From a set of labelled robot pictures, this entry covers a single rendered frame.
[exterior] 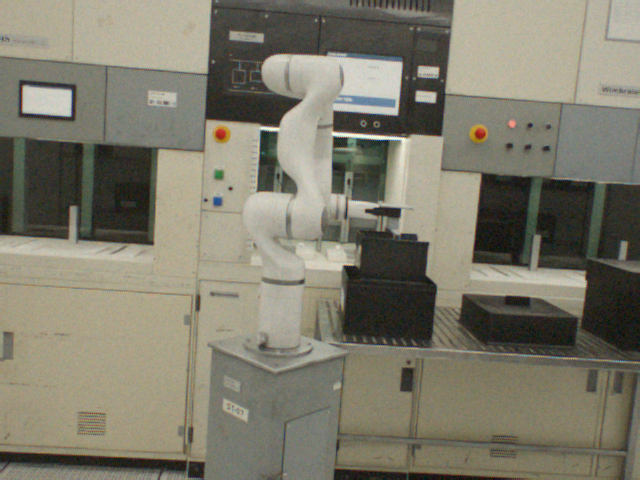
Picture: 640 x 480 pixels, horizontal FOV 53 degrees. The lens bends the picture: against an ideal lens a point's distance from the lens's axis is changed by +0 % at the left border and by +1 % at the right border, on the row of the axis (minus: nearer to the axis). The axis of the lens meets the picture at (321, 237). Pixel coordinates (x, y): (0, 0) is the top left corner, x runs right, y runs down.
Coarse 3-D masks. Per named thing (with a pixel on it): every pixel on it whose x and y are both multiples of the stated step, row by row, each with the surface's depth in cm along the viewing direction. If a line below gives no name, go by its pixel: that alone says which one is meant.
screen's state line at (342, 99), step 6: (342, 96) 237; (348, 96) 237; (354, 96) 238; (360, 96) 238; (336, 102) 238; (342, 102) 238; (348, 102) 238; (354, 102) 238; (360, 102) 238; (366, 102) 238; (372, 102) 238; (378, 102) 238; (384, 102) 238; (390, 102) 238
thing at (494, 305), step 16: (464, 304) 218; (480, 304) 206; (496, 304) 207; (512, 304) 209; (528, 304) 209; (544, 304) 214; (464, 320) 217; (480, 320) 202; (496, 320) 195; (512, 320) 195; (528, 320) 196; (544, 320) 196; (560, 320) 196; (576, 320) 197; (480, 336) 201; (496, 336) 195; (512, 336) 196; (528, 336) 196; (544, 336) 197; (560, 336) 197
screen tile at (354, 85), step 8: (344, 64) 236; (352, 64) 236; (344, 72) 236; (352, 72) 236; (360, 72) 237; (352, 80) 237; (360, 80) 237; (344, 88) 237; (352, 88) 237; (360, 88) 237
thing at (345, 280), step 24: (360, 288) 193; (384, 288) 193; (408, 288) 193; (432, 288) 193; (360, 312) 194; (384, 312) 194; (408, 312) 194; (432, 312) 194; (384, 336) 195; (408, 336) 195
